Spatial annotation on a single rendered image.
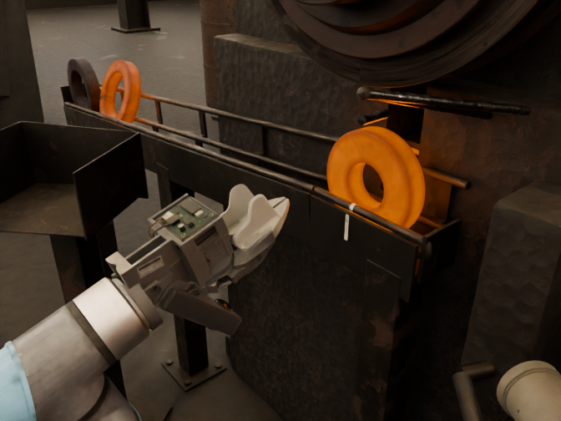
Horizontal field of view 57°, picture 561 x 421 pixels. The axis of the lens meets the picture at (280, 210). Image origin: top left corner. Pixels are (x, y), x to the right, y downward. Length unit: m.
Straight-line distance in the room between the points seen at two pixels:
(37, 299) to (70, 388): 1.37
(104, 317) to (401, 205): 0.38
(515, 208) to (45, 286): 1.64
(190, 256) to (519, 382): 0.32
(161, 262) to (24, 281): 1.49
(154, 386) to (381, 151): 0.99
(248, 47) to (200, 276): 0.55
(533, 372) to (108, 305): 0.39
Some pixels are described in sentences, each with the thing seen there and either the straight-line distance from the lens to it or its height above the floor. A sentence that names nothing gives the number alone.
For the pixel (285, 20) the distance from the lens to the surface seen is 0.75.
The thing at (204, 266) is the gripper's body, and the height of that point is 0.74.
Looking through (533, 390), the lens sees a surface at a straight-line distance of 0.52.
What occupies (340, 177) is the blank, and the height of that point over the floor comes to 0.73.
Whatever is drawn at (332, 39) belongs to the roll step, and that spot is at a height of 0.93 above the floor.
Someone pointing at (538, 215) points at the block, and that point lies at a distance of 0.56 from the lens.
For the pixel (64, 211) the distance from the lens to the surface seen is 1.02.
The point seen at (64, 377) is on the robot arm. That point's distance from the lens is 0.53.
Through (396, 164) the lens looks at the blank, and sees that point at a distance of 0.68.
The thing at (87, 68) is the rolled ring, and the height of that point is 0.73.
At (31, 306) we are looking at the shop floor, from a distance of 1.87.
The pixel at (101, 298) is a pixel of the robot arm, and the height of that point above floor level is 0.73.
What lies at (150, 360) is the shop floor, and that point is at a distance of 1.55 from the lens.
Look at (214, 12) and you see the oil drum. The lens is 3.53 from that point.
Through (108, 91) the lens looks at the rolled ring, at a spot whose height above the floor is 0.67.
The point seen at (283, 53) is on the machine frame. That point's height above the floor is 0.87.
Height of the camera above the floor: 1.03
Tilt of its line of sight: 27 degrees down
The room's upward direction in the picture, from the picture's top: straight up
